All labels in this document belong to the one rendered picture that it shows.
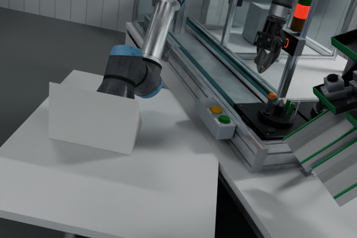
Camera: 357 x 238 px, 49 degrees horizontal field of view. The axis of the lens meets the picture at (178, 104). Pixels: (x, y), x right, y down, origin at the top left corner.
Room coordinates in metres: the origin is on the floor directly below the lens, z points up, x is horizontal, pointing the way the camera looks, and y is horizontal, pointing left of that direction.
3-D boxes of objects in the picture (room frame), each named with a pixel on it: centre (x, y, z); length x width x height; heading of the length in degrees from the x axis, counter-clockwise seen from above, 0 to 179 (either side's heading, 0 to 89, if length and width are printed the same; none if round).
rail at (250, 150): (1.52, -0.12, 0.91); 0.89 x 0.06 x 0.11; 25
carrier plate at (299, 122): (1.34, -0.38, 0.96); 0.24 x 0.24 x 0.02; 25
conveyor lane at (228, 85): (1.62, -0.27, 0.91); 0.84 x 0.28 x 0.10; 25
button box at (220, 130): (1.32, -0.14, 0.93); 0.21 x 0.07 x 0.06; 25
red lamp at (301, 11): (1.56, -0.40, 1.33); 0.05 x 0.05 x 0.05
